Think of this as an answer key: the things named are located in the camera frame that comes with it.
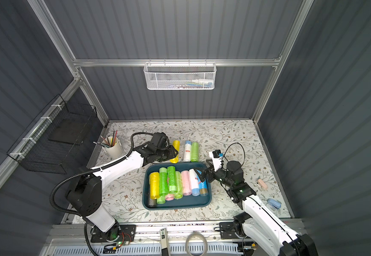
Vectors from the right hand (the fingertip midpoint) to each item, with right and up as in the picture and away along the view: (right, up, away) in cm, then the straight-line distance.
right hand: (203, 164), depth 77 cm
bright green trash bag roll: (-21, -10, +6) cm, 24 cm away
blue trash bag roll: (0, -12, +9) cm, 15 cm away
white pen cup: (-51, +5, +17) cm, 54 cm away
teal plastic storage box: (-8, -21, +6) cm, 23 cm away
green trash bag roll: (-22, -19, +4) cm, 29 cm away
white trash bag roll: (-4, -12, +10) cm, 16 cm away
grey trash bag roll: (-26, -20, +4) cm, 33 cm away
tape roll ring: (0, -33, -9) cm, 34 cm away
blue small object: (+38, -22, +6) cm, 44 cm away
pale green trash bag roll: (-12, -16, +4) cm, 20 cm away
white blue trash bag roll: (-8, +2, +22) cm, 23 cm away
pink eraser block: (+33, -12, +9) cm, 37 cm away
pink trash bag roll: (-17, -17, +4) cm, 25 cm away
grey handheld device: (-18, -32, -9) cm, 38 cm away
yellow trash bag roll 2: (-14, +9, +12) cm, 20 cm away
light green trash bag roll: (-4, +3, +22) cm, 23 cm away
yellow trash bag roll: (-25, -10, +6) cm, 28 cm away
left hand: (-13, +4, +8) cm, 16 cm away
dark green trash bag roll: (-16, -10, +4) cm, 19 cm away
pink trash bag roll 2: (-8, -12, +9) cm, 17 cm away
